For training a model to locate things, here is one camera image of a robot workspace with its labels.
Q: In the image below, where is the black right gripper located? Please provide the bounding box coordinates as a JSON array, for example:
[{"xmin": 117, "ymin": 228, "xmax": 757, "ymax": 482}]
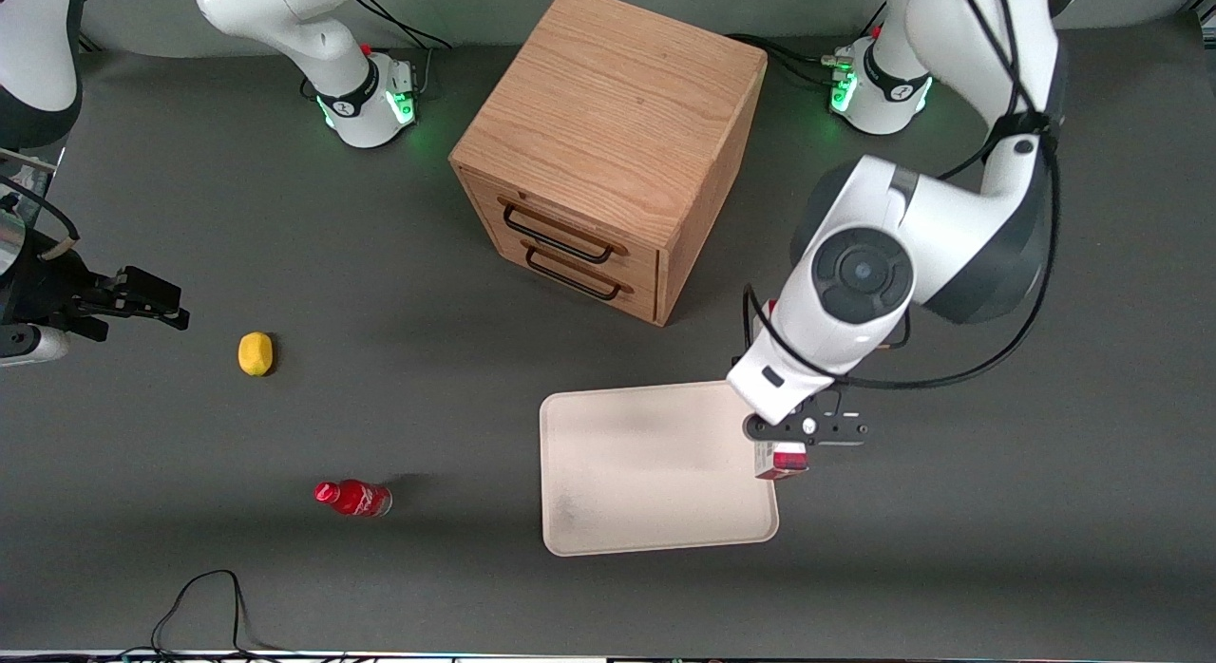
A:
[{"xmin": 0, "ymin": 249, "xmax": 191, "ymax": 344}]

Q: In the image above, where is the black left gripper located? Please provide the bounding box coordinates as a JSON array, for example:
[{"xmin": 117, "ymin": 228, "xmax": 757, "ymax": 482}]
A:
[{"xmin": 744, "ymin": 411, "xmax": 870, "ymax": 447}]

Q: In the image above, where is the red tartan cookie box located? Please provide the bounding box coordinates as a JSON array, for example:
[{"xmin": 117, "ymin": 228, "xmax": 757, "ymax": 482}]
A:
[{"xmin": 754, "ymin": 442, "xmax": 811, "ymax": 482}]

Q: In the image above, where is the beige rectangular tray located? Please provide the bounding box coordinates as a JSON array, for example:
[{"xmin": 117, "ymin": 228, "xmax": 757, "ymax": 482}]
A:
[{"xmin": 539, "ymin": 380, "xmax": 780, "ymax": 558}]

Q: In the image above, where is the yellow lemon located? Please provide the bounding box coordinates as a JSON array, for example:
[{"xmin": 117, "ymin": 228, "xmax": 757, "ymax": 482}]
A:
[{"xmin": 237, "ymin": 331, "xmax": 275, "ymax": 377}]

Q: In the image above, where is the wooden drawer front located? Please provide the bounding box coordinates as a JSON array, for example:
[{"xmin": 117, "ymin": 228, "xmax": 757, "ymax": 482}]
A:
[
  {"xmin": 458, "ymin": 167, "xmax": 662, "ymax": 286},
  {"xmin": 473, "ymin": 221, "xmax": 658, "ymax": 324}
]

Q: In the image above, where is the red cola bottle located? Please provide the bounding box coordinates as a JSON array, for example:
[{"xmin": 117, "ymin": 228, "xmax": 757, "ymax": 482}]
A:
[{"xmin": 313, "ymin": 479, "xmax": 393, "ymax": 519}]

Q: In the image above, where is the wooden drawer cabinet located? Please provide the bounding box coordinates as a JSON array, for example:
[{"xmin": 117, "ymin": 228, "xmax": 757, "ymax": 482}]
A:
[{"xmin": 448, "ymin": 0, "xmax": 769, "ymax": 328}]

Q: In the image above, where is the black cable with beige tie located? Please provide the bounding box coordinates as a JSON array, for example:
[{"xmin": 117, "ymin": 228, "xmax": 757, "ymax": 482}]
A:
[{"xmin": 0, "ymin": 174, "xmax": 83, "ymax": 261}]

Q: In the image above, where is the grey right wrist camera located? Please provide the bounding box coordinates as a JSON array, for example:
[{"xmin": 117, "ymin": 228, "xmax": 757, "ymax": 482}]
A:
[{"xmin": 0, "ymin": 324, "xmax": 73, "ymax": 368}]

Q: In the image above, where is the long black arm cable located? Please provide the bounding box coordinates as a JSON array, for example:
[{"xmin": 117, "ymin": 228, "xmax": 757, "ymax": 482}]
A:
[{"xmin": 741, "ymin": 0, "xmax": 1063, "ymax": 391}]

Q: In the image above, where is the black metal drawer handle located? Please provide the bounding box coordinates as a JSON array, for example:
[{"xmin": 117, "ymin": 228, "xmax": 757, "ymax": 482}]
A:
[
  {"xmin": 522, "ymin": 243, "xmax": 636, "ymax": 303},
  {"xmin": 497, "ymin": 196, "xmax": 630, "ymax": 265}
]

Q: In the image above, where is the thin black table cable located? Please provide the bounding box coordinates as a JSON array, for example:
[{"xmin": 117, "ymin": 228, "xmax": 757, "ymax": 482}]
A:
[{"xmin": 95, "ymin": 569, "xmax": 352, "ymax": 663}]

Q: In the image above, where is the black base cable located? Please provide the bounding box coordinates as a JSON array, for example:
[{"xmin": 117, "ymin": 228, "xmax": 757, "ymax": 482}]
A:
[
  {"xmin": 727, "ymin": 32, "xmax": 856, "ymax": 75},
  {"xmin": 353, "ymin": 0, "xmax": 455, "ymax": 52}
]

